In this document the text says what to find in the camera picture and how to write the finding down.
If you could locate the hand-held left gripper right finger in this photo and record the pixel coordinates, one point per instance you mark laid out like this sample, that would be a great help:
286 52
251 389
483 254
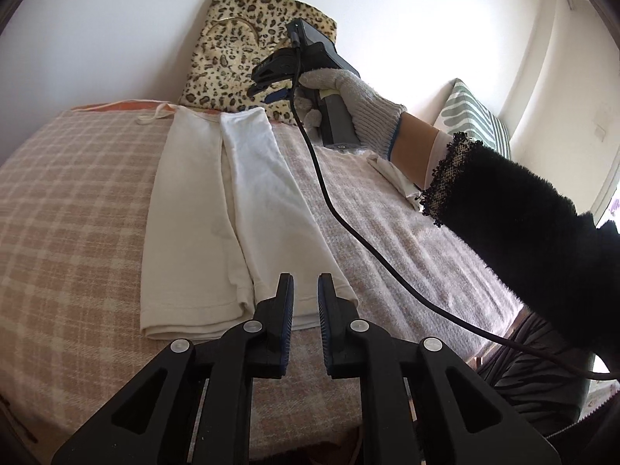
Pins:
323 302

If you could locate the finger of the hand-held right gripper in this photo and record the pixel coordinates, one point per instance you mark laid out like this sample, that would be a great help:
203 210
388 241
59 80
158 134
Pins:
273 65
271 93

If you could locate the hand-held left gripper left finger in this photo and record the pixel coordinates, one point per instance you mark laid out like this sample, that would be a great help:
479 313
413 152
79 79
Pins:
289 300

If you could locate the white small garment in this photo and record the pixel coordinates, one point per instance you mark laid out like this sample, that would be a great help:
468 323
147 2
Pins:
193 213

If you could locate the person's right forearm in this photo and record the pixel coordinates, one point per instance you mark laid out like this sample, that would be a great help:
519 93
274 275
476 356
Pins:
508 218

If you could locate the person's right hand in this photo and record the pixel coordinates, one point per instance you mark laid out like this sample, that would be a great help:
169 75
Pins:
361 101

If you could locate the leopard print cushion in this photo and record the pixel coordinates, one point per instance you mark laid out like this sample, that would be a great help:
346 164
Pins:
227 53

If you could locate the green striped pillow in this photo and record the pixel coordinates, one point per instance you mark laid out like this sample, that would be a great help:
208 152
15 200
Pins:
472 111

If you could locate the pink plaid blanket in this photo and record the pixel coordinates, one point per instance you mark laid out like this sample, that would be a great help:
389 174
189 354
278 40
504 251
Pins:
72 232

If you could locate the person's dark trouser leg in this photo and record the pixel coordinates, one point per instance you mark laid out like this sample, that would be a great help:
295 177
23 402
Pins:
537 378

